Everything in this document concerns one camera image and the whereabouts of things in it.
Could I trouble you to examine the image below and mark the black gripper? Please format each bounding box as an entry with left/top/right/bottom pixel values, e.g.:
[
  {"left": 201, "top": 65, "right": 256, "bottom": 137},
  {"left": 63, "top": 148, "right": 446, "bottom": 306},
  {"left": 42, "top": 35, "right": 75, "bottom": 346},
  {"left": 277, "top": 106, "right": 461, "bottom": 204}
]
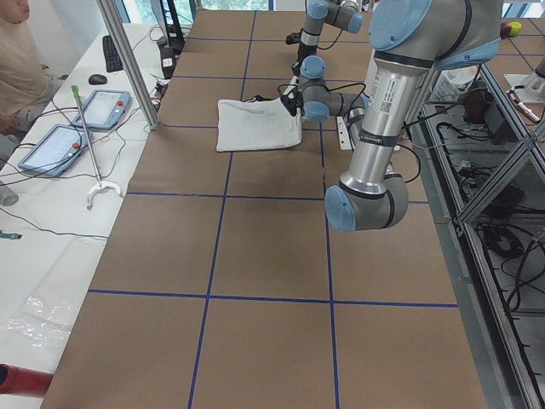
[
  {"left": 291, "top": 42, "right": 318, "bottom": 75},
  {"left": 287, "top": 95, "right": 304, "bottom": 117}
]

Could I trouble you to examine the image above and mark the grey cartoon print t-shirt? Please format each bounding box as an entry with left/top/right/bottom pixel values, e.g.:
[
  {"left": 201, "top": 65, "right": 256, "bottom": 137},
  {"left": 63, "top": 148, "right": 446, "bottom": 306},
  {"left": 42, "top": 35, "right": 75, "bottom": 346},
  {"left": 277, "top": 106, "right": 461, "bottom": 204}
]
[{"left": 216, "top": 98, "right": 302, "bottom": 152}]

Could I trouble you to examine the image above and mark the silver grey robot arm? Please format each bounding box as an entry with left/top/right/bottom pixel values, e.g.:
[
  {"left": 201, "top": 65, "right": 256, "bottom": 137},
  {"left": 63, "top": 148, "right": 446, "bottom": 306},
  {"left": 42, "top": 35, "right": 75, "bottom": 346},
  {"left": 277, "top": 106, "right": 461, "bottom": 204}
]
[
  {"left": 293, "top": 1, "right": 502, "bottom": 232},
  {"left": 285, "top": 0, "right": 364, "bottom": 76}
]

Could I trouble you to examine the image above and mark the black computer keyboard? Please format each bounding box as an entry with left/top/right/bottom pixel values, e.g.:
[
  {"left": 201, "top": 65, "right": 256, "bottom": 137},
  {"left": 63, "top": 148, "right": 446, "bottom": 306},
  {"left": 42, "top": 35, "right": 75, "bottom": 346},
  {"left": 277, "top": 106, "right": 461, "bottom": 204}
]
[{"left": 102, "top": 35, "right": 123, "bottom": 72}]

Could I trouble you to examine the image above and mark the far blue teach pendant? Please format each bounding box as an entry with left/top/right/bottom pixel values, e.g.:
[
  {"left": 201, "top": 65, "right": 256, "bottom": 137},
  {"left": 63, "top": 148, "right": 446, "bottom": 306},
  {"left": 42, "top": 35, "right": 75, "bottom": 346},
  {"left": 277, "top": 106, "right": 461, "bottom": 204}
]
[{"left": 72, "top": 86, "right": 131, "bottom": 131}]

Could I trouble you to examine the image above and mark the blue teach pendant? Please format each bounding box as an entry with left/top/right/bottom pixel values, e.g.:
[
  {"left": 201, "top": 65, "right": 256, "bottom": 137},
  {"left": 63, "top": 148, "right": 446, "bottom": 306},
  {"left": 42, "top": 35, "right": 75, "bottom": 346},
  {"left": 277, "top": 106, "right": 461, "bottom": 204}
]
[
  {"left": 72, "top": 86, "right": 131, "bottom": 131},
  {"left": 18, "top": 124, "right": 88, "bottom": 177}
]

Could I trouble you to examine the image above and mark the black computer mouse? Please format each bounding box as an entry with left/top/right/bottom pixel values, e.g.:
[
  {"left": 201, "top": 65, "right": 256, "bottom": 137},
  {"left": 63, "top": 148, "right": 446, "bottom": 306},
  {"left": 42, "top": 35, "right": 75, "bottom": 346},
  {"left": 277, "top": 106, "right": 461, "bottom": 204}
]
[{"left": 88, "top": 73, "right": 108, "bottom": 85}]

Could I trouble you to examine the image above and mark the metal rod white claw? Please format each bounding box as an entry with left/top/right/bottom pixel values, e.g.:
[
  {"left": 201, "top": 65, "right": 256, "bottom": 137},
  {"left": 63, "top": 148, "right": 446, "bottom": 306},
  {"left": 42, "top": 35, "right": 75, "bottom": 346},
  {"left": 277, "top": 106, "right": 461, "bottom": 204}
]
[{"left": 71, "top": 85, "right": 123, "bottom": 210}]

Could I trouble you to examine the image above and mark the near blue teach pendant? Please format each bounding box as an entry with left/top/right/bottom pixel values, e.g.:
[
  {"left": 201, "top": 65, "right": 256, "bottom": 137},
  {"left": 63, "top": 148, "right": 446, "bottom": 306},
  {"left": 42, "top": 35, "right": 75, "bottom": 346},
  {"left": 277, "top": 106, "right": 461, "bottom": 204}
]
[{"left": 18, "top": 124, "right": 88, "bottom": 177}]

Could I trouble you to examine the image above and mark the seated man beige shirt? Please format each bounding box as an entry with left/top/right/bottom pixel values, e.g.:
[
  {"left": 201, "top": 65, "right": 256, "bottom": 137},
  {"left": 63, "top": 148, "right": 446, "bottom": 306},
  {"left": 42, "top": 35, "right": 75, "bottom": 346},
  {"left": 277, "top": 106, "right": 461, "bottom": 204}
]
[{"left": 1, "top": 1, "right": 62, "bottom": 136}]

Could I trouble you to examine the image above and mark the clear plastic bag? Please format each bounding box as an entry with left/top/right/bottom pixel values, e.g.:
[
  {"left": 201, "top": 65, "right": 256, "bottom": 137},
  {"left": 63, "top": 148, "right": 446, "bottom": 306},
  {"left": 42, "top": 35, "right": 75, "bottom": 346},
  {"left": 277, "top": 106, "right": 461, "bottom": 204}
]
[{"left": 1, "top": 295, "right": 75, "bottom": 349}]

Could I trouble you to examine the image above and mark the red cylinder object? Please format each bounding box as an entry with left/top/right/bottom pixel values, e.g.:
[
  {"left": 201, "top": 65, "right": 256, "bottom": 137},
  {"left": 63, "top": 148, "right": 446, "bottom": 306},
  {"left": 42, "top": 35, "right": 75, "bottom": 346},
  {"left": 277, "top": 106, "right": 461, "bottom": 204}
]
[{"left": 1, "top": 364, "right": 54, "bottom": 398}]

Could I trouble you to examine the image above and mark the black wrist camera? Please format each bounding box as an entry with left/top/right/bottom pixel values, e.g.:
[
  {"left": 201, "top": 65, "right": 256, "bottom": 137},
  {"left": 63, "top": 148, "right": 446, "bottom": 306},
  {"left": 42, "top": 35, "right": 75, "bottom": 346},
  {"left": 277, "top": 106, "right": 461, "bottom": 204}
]
[
  {"left": 280, "top": 87, "right": 298, "bottom": 117},
  {"left": 285, "top": 32, "right": 301, "bottom": 45}
]

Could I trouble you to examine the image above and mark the left black braided cable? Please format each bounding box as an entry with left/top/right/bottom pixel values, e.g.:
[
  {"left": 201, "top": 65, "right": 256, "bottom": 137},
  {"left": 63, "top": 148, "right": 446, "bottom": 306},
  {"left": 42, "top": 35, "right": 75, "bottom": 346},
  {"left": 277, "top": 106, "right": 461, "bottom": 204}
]
[{"left": 277, "top": 82, "right": 422, "bottom": 184}]

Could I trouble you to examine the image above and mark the aluminium side frame rack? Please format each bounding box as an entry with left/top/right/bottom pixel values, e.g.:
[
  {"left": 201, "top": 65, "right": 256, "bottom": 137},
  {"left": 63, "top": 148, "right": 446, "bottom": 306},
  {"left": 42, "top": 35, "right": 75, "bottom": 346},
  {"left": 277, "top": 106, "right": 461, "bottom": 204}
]
[{"left": 407, "top": 55, "right": 544, "bottom": 408}]

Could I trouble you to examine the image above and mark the aluminium frame post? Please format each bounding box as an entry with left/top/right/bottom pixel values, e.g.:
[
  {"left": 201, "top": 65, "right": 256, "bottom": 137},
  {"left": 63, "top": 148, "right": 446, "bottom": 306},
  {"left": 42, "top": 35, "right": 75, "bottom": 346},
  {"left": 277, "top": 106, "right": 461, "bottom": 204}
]
[{"left": 96, "top": 0, "right": 159, "bottom": 130}]

